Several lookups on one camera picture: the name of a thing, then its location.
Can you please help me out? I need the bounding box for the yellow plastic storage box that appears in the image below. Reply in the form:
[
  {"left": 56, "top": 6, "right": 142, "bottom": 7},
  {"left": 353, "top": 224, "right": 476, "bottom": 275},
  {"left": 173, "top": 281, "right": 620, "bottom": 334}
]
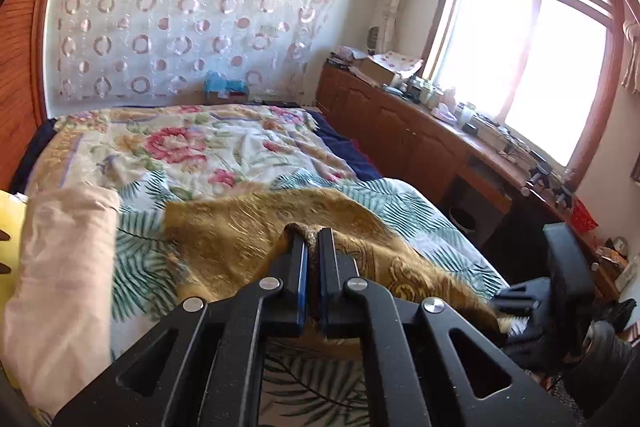
[{"left": 0, "top": 191, "right": 26, "bottom": 310}]

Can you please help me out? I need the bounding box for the white circle-pattern curtain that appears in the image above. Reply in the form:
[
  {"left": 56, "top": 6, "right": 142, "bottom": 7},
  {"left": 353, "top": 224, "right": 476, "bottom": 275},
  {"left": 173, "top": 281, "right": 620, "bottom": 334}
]
[{"left": 49, "top": 0, "right": 334, "bottom": 107}]

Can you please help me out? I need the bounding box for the orange wooden wardrobe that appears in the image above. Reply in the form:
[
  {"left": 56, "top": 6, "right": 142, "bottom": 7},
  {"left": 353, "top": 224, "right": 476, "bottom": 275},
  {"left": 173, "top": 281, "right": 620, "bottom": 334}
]
[{"left": 1, "top": 0, "right": 48, "bottom": 191}]

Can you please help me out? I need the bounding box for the cardboard box on sideboard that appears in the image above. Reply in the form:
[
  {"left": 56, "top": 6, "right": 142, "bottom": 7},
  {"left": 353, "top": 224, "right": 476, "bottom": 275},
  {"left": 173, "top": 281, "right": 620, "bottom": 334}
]
[{"left": 358, "top": 51, "right": 423, "bottom": 86}]

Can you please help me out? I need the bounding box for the floral quilt bedspread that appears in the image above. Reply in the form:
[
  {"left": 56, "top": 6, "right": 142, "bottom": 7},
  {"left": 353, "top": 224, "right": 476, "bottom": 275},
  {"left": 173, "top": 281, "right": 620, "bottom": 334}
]
[{"left": 26, "top": 104, "right": 356, "bottom": 208}]

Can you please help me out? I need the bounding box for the teal object at bed head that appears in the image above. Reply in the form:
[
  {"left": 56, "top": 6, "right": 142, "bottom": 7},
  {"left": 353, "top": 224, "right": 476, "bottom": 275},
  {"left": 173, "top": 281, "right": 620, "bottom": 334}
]
[{"left": 204, "top": 70, "right": 250, "bottom": 100}]

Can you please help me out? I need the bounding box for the palm leaf print blanket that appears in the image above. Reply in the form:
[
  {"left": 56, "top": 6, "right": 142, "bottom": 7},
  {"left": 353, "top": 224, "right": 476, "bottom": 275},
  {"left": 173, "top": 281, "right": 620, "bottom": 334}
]
[{"left": 111, "top": 170, "right": 508, "bottom": 426}]

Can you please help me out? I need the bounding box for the golden patterned scarf cloth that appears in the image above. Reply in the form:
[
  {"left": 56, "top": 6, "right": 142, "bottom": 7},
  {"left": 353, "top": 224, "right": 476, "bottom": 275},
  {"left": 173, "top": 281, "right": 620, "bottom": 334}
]
[{"left": 163, "top": 188, "right": 509, "bottom": 346}]

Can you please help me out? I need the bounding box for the long wooden sideboard cabinet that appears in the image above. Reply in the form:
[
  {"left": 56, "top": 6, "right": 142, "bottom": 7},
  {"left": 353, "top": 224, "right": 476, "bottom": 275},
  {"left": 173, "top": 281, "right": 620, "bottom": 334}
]
[{"left": 316, "top": 63, "right": 624, "bottom": 303}]

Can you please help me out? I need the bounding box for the wood-framed bright window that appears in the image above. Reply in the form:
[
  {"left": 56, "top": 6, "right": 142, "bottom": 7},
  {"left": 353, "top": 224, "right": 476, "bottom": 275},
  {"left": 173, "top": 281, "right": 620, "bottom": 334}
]
[{"left": 422, "top": 0, "right": 624, "bottom": 188}]

